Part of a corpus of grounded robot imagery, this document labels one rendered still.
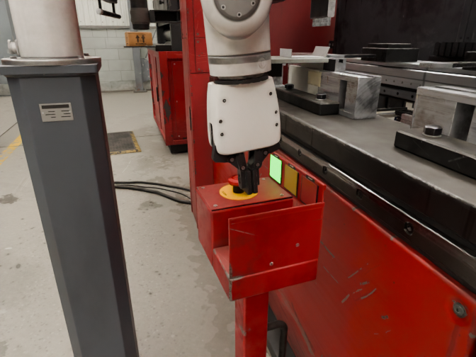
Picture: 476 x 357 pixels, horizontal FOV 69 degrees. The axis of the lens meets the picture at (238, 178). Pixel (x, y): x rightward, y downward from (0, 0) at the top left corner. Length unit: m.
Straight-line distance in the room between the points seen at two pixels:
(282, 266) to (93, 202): 0.47
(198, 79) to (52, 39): 1.10
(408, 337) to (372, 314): 0.09
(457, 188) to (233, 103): 0.30
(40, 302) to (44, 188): 0.99
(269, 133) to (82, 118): 0.44
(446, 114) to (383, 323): 0.35
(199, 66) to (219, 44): 1.36
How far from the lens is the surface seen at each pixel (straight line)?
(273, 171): 0.69
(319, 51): 1.08
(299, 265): 0.60
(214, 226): 0.60
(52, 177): 0.85
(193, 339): 1.44
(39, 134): 0.82
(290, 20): 1.95
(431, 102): 0.67
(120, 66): 8.03
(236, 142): 0.48
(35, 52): 0.82
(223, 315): 1.52
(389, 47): 1.13
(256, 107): 0.48
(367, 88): 0.85
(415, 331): 0.60
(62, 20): 0.82
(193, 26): 1.81
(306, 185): 0.58
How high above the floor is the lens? 1.05
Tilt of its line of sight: 22 degrees down
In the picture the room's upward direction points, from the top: straight up
